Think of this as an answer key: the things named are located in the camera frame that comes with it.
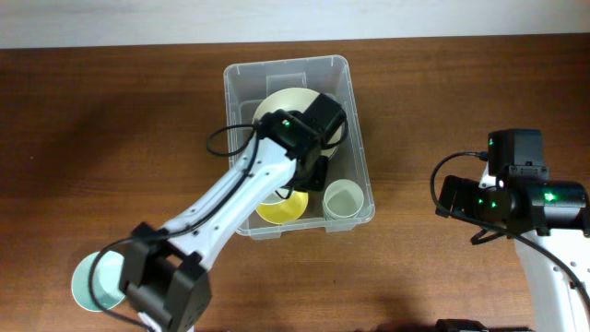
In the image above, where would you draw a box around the cream plastic bowl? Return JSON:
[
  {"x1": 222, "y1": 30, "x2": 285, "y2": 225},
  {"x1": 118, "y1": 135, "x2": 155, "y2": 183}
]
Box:
[{"x1": 251, "y1": 88, "x2": 344, "y2": 159}]

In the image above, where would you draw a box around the yellow plastic bowl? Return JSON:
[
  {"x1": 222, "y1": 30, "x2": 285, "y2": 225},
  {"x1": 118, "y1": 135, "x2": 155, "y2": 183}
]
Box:
[{"x1": 256, "y1": 191, "x2": 309, "y2": 224}]

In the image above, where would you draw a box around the cream plastic cup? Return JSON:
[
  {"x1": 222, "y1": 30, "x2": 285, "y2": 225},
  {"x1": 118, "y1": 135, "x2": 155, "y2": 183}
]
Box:
[{"x1": 323, "y1": 179, "x2": 364, "y2": 219}]

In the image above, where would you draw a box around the mint green plastic bowl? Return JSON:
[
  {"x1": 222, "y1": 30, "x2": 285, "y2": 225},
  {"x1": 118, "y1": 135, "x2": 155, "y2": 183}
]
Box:
[{"x1": 71, "y1": 251, "x2": 125, "y2": 312}]

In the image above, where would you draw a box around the white plastic bowl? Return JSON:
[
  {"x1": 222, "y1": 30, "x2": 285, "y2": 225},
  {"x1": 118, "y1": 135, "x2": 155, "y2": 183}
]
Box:
[{"x1": 261, "y1": 190, "x2": 289, "y2": 206}]

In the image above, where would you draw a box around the light grey plastic cup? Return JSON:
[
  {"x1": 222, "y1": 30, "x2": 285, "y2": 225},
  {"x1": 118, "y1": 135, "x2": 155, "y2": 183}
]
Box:
[{"x1": 322, "y1": 202, "x2": 336, "y2": 220}]

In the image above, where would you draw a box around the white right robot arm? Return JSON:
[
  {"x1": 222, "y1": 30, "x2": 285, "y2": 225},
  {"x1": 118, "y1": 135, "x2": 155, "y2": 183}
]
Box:
[{"x1": 431, "y1": 174, "x2": 589, "y2": 331}]

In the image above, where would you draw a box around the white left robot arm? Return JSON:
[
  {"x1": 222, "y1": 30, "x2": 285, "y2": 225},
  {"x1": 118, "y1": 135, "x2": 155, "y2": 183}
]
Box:
[{"x1": 119, "y1": 94, "x2": 348, "y2": 331}]

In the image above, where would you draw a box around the clear plastic storage bin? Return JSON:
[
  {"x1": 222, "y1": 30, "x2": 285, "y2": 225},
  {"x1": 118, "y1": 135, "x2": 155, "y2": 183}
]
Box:
[{"x1": 223, "y1": 54, "x2": 375, "y2": 240}]

